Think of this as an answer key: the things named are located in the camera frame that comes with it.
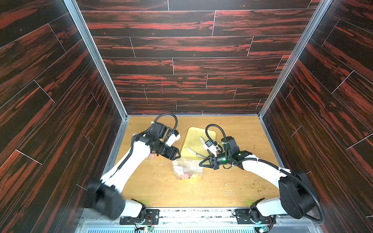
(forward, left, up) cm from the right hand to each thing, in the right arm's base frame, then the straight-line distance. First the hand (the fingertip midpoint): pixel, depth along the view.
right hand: (201, 163), depth 80 cm
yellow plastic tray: (+23, +5, -13) cm, 27 cm away
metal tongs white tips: (+12, +3, -10) cm, 16 cm away
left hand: (+2, +13, +5) cm, 15 cm away
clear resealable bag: (-4, +9, 0) cm, 9 cm away
